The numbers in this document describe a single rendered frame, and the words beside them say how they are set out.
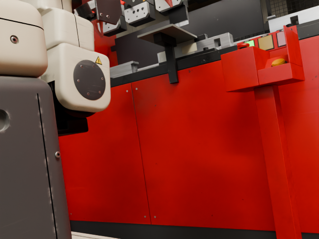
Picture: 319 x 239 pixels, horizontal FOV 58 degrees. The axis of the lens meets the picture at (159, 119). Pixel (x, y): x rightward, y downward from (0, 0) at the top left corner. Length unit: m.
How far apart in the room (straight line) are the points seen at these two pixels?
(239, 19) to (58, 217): 1.73
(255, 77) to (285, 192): 0.36
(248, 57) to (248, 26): 1.06
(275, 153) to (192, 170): 0.51
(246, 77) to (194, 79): 0.45
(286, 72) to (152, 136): 0.77
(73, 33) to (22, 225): 0.48
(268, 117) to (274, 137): 0.06
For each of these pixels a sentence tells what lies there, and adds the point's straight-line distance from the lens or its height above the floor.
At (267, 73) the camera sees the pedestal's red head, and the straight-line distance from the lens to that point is 0.90.
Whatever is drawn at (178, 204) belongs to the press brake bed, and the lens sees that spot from 1.44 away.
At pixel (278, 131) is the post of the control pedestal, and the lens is 0.95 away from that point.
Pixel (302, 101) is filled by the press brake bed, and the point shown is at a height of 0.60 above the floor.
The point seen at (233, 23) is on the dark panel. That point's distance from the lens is 2.01.
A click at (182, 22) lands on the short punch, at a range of 1.57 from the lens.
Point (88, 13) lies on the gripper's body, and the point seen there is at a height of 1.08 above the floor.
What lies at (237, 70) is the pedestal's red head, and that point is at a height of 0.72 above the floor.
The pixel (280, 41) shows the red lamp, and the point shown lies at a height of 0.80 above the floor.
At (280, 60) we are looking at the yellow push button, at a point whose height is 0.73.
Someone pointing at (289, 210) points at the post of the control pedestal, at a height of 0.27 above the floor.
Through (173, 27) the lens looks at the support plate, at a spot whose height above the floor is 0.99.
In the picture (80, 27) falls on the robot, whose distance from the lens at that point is 0.80.
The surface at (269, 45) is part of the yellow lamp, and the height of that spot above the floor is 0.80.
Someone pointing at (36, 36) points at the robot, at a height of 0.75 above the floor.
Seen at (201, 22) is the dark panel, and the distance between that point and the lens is 2.09.
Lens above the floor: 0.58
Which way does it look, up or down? 2 degrees up
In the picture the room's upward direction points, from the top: 8 degrees counter-clockwise
